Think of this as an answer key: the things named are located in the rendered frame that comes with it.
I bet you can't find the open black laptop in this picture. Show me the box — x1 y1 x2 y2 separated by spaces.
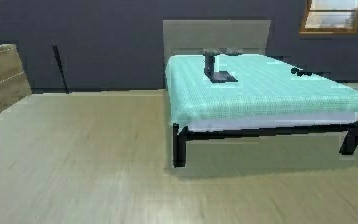
202 53 239 84

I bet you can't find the dark grey pillow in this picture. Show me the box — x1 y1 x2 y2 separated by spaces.
225 47 244 56
202 47 221 56

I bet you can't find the bed with turquoise cover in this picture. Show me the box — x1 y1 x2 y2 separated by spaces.
162 19 358 169

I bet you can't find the black baseball bat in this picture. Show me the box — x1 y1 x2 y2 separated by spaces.
51 44 70 95

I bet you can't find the small black object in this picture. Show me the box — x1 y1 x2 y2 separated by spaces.
290 66 313 77

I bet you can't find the wooden chest of drawers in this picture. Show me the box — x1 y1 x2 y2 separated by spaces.
0 43 33 122

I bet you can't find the wooden framed window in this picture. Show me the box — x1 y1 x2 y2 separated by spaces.
298 0 358 36

